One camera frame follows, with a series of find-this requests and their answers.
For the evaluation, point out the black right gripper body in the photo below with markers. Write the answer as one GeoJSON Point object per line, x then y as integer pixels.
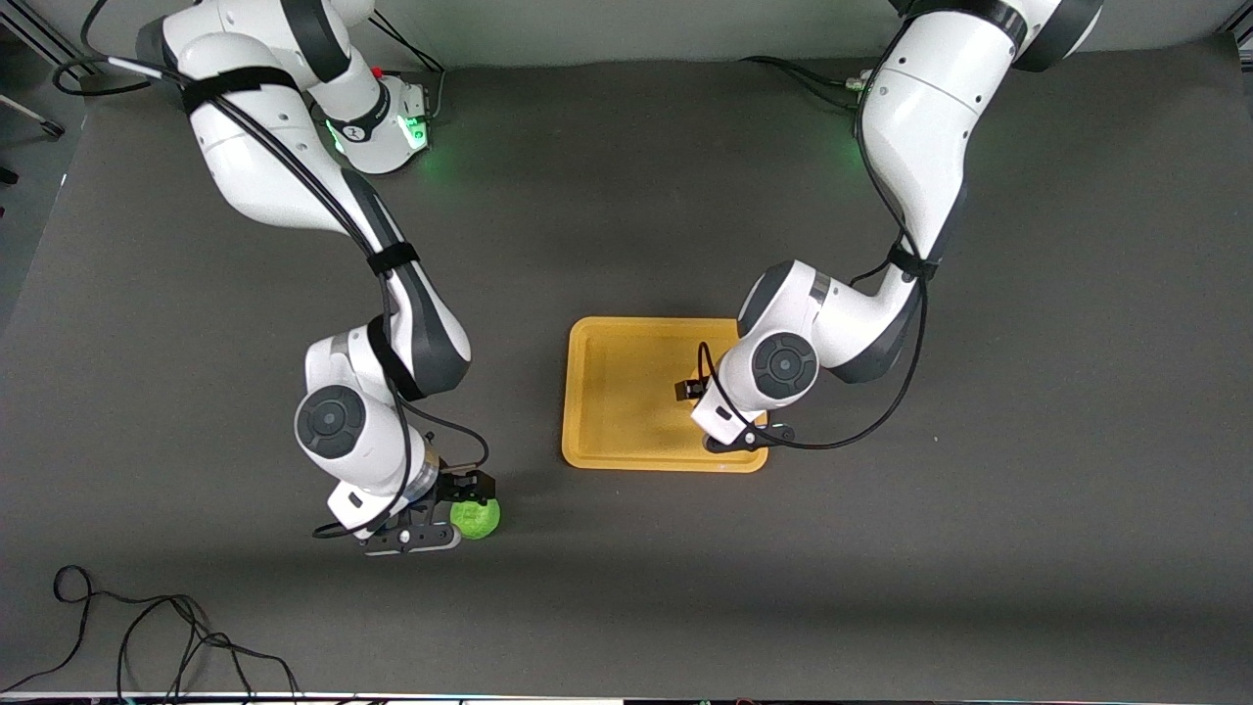
{"type": "Point", "coordinates": [454, 486]}

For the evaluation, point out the green apple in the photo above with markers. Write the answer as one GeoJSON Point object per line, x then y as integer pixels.
{"type": "Point", "coordinates": [478, 521]}

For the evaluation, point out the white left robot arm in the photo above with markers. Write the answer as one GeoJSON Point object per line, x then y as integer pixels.
{"type": "Point", "coordinates": [920, 127]}

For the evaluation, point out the yellow plastic tray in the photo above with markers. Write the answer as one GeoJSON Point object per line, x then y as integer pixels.
{"type": "Point", "coordinates": [626, 392]}

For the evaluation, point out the dark grey table mat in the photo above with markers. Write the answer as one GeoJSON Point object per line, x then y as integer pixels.
{"type": "Point", "coordinates": [626, 587]}

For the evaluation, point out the grey metal rod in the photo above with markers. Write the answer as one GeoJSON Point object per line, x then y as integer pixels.
{"type": "Point", "coordinates": [39, 119]}

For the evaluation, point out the aluminium frame profile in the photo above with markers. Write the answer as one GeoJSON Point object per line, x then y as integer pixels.
{"type": "Point", "coordinates": [1245, 41]}
{"type": "Point", "coordinates": [49, 44]}

